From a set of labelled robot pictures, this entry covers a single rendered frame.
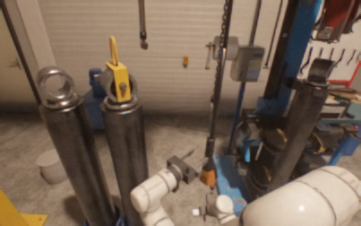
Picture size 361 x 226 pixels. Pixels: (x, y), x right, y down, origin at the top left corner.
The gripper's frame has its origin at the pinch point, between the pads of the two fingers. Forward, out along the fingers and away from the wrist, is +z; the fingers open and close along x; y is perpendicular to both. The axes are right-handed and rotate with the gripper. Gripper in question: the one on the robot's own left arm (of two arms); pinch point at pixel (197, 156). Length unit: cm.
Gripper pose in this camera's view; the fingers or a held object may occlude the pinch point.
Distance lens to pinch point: 85.6
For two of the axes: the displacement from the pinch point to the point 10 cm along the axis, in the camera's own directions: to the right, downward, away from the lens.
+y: 0.3, -8.7, -5.0
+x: -7.1, -3.7, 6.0
